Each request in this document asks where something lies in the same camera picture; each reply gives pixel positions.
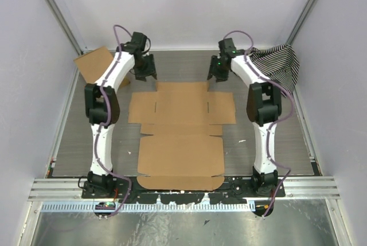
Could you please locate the folded brown cardboard box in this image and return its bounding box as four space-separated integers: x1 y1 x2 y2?
74 46 134 90

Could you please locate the aluminium corner post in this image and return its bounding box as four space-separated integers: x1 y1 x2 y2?
286 0 318 45
28 0 88 55

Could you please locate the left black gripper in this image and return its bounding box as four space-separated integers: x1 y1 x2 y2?
134 54 157 83

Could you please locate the perforated cable duct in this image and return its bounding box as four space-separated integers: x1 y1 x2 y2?
40 201 255 213

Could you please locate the aluminium front rail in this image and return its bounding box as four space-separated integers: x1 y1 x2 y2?
28 175 341 201

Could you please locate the brown cardboard box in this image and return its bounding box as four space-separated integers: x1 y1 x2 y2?
128 82 236 191
74 46 134 90

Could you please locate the left aluminium corner post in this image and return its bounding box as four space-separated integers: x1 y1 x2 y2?
28 0 88 55

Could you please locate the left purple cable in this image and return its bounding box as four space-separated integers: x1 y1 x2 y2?
93 24 132 219

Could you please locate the right aluminium corner post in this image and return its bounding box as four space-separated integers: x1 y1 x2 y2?
286 0 318 45

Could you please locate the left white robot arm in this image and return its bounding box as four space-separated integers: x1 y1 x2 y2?
83 32 157 198

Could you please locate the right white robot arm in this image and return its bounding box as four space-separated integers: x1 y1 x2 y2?
208 38 282 197

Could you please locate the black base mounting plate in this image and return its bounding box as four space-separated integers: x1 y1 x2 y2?
78 176 285 205

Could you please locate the striped black white cloth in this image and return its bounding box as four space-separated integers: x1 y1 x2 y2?
249 44 300 94

